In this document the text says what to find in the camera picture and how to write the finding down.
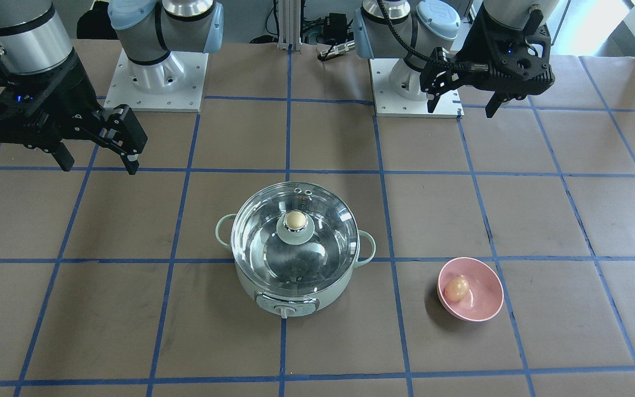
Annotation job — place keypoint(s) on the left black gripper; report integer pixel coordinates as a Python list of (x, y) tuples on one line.
[(470, 48)]

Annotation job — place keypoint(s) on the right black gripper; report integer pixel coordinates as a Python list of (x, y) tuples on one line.
[(73, 87)]

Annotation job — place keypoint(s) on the beige egg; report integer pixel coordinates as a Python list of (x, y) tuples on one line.
[(457, 289)]

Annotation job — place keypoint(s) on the glass pot lid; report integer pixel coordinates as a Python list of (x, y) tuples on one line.
[(294, 238)]

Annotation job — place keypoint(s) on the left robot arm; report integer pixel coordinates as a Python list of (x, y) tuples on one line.
[(419, 55)]

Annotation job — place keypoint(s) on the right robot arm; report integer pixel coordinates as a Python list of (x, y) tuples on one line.
[(33, 37)]

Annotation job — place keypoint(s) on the mint green electric pot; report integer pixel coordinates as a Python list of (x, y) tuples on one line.
[(291, 306)]

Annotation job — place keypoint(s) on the pink bowl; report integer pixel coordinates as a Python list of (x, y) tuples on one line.
[(486, 296)]

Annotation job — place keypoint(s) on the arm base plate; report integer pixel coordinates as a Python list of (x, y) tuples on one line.
[(175, 84), (397, 93)]

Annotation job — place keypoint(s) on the aluminium frame post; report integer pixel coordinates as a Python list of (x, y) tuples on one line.
[(289, 18)]

